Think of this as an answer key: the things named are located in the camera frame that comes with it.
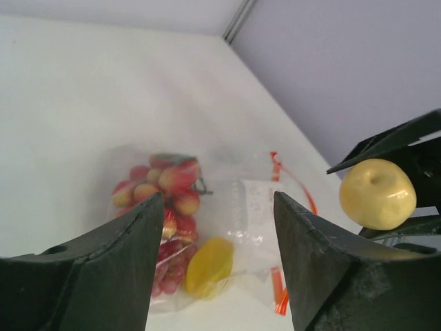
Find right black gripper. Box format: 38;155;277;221
327;108;440;254

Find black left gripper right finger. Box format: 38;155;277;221
274;192;440;330

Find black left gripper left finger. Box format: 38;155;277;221
1;193;164;330

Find yellow fake pear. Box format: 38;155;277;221
339;159;417;231

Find clear zip top bag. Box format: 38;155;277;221
107;146;316;315

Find red fake grape bunch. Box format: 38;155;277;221
151;239;198;298

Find yellow fake lemon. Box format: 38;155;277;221
183;237;234;300

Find red fake strawberries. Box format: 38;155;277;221
112;153;202;240

